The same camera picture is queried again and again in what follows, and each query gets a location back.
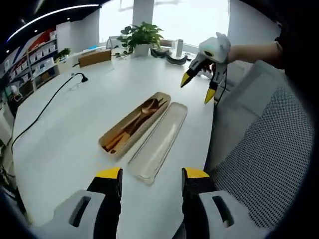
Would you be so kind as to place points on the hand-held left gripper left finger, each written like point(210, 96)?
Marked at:
point(82, 209)

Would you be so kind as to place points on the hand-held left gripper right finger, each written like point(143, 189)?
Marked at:
point(219, 211)

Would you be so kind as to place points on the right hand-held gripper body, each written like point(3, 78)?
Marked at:
point(215, 48)

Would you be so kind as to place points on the wooden chopstick utensil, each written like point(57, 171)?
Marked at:
point(164, 105)
point(162, 101)

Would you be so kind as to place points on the wooden spoon utensil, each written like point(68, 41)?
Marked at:
point(150, 105)

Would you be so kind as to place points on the beige cutlery case base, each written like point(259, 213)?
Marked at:
point(109, 147)

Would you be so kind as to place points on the beige cutlery case lid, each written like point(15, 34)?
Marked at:
point(159, 147)

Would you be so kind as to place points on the black curved headset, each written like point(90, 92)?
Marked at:
point(175, 60)
point(159, 53)

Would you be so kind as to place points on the white cylinder bottle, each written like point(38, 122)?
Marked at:
point(179, 47)

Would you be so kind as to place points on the potted green plant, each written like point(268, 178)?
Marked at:
point(144, 35)

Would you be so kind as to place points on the grey mesh office chair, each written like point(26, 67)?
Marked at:
point(269, 154)

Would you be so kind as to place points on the person's dark clothing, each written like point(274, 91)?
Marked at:
point(299, 37)

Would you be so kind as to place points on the brown cardboard box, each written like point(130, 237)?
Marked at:
point(94, 58)

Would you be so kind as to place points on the clear plastic piece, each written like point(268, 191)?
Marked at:
point(75, 85)

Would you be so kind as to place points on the small green plant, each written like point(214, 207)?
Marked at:
point(62, 53)

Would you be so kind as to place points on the storage shelf with white bins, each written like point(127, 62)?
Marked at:
point(32, 64)

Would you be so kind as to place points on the long ceiling light strip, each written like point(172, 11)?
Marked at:
point(49, 15)

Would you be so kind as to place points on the white frame stand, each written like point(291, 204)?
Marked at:
point(112, 42)

